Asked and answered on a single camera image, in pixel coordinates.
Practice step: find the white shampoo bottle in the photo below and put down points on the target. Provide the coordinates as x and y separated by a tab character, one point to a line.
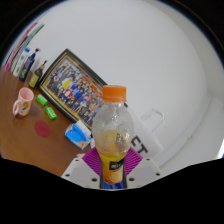
19	65

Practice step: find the framed group photo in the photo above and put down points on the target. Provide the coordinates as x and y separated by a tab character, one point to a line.
71	86

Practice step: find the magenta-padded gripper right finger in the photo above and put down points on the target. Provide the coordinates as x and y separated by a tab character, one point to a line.
145	170

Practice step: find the blue tissue pack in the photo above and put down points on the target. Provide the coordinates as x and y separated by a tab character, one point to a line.
78	135

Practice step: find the orange-capped juice bottle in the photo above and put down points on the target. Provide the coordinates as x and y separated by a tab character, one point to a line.
112	133

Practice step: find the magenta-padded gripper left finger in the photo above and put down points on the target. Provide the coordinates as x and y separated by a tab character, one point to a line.
78	170

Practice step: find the flat round red coaster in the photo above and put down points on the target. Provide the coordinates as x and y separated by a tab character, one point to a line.
42	129

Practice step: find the white paper gift bag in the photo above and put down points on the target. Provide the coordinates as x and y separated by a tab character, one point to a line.
144	140

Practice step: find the pink mug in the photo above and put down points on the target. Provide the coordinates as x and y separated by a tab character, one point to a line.
25	100

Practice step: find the dark blue pump bottle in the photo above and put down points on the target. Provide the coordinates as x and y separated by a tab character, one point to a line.
27	66

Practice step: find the dark bottle with yellow label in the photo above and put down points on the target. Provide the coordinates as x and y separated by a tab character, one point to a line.
35	78

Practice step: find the tall white printed box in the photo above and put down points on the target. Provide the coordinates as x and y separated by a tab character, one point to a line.
28	41

